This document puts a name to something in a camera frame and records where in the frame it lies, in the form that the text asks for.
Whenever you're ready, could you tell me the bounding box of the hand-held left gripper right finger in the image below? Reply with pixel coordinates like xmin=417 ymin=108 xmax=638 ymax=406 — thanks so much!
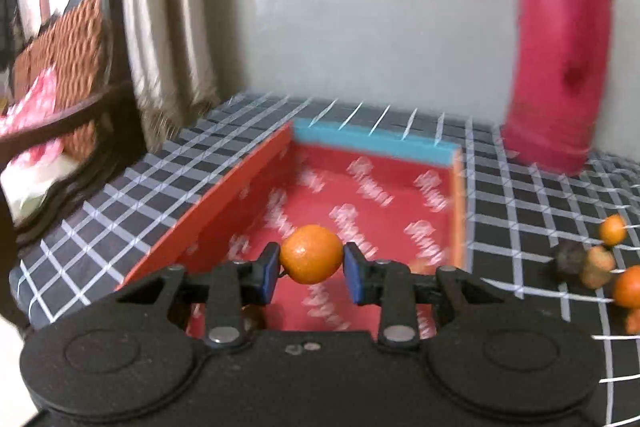
xmin=343 ymin=241 xmax=507 ymax=352

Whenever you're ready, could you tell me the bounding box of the black white checked tablecloth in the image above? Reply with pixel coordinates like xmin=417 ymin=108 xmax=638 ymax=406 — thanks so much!
xmin=10 ymin=92 xmax=640 ymax=427

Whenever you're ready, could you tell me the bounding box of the pink plastic bag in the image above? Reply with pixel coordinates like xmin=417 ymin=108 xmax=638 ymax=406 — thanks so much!
xmin=0 ymin=64 xmax=65 ymax=168

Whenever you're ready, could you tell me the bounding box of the wooden chair woven back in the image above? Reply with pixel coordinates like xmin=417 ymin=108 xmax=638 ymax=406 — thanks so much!
xmin=0 ymin=0 xmax=147 ymax=249

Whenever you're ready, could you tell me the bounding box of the red cardboard box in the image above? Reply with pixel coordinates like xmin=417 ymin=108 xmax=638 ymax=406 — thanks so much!
xmin=117 ymin=119 xmax=469 ymax=341

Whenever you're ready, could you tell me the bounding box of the white cloth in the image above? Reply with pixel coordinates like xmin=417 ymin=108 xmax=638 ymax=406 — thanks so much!
xmin=0 ymin=156 xmax=68 ymax=220

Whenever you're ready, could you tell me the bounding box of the dark round fruit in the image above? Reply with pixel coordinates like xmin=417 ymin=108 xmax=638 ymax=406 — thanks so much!
xmin=552 ymin=240 xmax=587 ymax=281

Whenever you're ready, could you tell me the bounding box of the small orange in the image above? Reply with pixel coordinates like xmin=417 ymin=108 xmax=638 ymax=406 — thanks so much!
xmin=599 ymin=214 xmax=629 ymax=248

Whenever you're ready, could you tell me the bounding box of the tan round fruit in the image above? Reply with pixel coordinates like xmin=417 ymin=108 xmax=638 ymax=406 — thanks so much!
xmin=579 ymin=245 xmax=617 ymax=288

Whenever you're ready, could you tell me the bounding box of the pink plastic bottle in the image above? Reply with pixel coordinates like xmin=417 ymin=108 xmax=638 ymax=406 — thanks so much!
xmin=500 ymin=0 xmax=615 ymax=176

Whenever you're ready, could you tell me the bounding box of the beige curtain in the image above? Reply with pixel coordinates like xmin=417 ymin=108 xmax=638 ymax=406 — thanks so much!
xmin=119 ymin=0 xmax=222 ymax=154

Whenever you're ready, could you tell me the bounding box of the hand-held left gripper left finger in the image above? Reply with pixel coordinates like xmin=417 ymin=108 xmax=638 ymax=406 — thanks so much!
xmin=117 ymin=241 xmax=281 ymax=351

